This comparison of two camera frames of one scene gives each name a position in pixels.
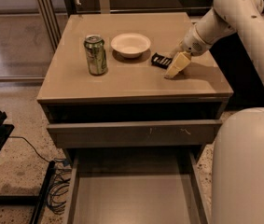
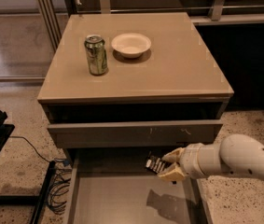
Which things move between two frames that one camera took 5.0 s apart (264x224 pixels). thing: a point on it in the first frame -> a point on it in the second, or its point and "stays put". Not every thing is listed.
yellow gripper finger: x=180 y=62 -> x=174 y=174
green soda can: x=96 y=55 stays put
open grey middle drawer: x=136 y=186 stays put
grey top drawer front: x=135 y=133 stays put
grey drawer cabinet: x=132 y=136 stays put
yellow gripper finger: x=180 y=49 -> x=174 y=156
